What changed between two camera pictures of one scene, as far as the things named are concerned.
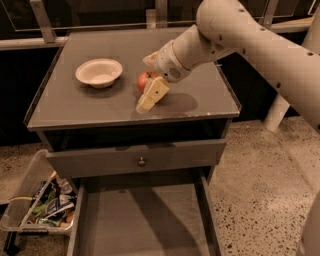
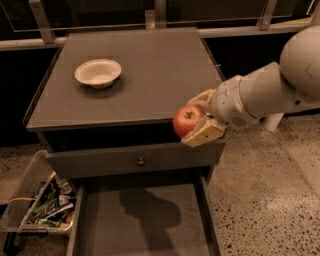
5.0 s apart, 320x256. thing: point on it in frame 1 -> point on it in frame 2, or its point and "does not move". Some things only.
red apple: [144, 77] -> [185, 119]
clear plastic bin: [42, 202] does not move
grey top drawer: [111, 160] does not move
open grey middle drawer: [173, 215] does not move
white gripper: [167, 64] -> [229, 101]
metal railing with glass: [36, 23] does not move
